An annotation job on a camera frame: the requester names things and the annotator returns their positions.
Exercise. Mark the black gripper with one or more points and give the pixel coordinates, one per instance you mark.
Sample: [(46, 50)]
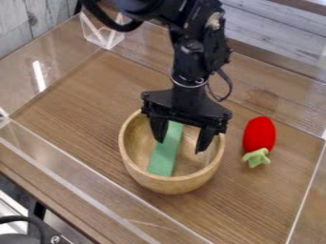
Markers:
[(186, 105)]

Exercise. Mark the brown wooden bowl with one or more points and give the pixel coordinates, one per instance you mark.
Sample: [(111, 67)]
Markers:
[(194, 167)]

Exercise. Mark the red plush strawberry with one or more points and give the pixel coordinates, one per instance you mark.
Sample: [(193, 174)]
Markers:
[(258, 141)]

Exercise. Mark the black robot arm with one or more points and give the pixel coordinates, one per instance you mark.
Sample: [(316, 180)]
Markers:
[(197, 25)]

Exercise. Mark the black table leg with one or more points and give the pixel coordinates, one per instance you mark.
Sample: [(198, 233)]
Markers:
[(39, 211)]

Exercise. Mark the clear acrylic corner bracket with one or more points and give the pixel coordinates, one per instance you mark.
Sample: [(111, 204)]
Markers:
[(103, 37)]

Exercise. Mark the green rectangular block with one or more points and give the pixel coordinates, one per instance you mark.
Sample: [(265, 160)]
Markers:
[(163, 157)]

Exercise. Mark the clear acrylic tray wall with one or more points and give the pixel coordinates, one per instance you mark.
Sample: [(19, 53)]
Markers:
[(107, 212)]

